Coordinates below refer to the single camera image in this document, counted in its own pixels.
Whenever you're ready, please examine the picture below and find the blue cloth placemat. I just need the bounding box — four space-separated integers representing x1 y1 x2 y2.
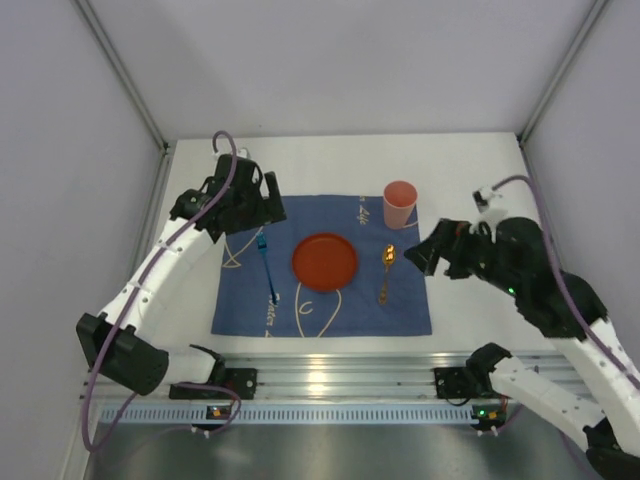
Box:
211 195 432 338

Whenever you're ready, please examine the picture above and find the pink plastic cup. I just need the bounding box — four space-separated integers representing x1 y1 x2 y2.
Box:
383 180 418 230

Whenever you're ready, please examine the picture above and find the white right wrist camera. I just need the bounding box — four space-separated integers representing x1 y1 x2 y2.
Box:
472 186 507 232

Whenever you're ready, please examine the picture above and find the gold metal spoon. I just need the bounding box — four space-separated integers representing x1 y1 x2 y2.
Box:
378 244 397 305

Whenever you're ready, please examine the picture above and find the orange plastic plate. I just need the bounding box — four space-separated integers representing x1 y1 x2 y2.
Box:
291 232 359 293

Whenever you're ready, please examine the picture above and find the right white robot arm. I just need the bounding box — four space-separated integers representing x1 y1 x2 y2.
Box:
404 217 639 479

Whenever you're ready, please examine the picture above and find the perforated grey cable duct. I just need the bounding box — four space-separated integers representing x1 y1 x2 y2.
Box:
119 403 507 425

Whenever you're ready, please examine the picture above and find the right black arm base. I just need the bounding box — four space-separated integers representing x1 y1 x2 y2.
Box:
433 367 500 401

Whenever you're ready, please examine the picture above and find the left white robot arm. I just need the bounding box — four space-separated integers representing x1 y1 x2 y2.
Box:
76 154 286 396

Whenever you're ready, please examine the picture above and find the aluminium frame rail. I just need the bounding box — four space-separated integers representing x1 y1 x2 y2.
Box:
79 352 621 401

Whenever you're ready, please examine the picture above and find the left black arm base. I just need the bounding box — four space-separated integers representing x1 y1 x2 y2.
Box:
169 344 258 400

